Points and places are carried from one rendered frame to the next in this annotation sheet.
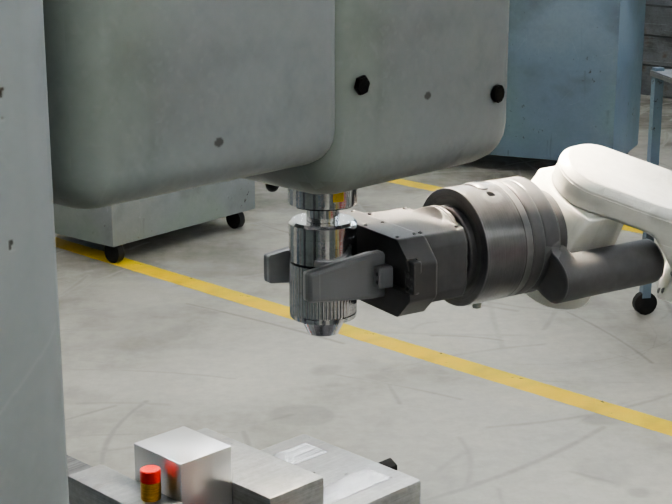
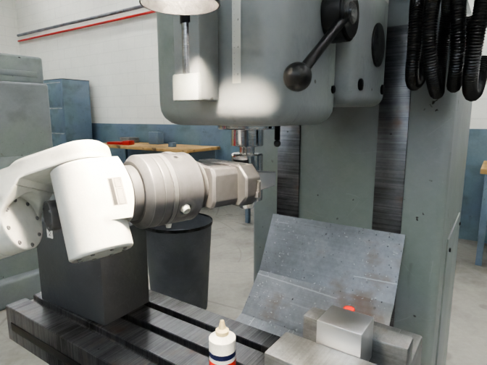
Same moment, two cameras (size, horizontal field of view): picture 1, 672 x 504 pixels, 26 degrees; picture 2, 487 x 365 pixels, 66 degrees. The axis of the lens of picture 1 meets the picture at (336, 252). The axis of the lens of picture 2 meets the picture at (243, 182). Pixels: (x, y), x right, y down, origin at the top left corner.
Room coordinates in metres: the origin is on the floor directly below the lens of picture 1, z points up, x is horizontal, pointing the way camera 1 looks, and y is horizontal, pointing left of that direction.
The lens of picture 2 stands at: (1.51, -0.09, 1.32)
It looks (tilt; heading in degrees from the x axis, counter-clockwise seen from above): 10 degrees down; 170
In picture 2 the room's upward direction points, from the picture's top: straight up
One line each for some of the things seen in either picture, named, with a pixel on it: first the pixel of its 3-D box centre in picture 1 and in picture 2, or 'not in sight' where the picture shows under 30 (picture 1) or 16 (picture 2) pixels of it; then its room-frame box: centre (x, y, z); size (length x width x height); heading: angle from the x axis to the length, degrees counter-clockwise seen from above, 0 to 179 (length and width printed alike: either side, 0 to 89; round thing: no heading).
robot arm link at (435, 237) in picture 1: (430, 254); (196, 186); (1.02, -0.07, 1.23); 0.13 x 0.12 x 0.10; 32
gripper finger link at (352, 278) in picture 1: (348, 281); not in sight; (0.94, -0.01, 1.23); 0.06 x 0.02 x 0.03; 122
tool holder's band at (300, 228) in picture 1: (322, 225); (246, 156); (0.97, 0.01, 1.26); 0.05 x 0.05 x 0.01
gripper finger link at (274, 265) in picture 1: (301, 260); (261, 180); (1.00, 0.02, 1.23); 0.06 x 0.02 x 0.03; 122
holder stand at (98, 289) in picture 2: not in sight; (91, 258); (0.68, -0.28, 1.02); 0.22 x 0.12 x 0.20; 48
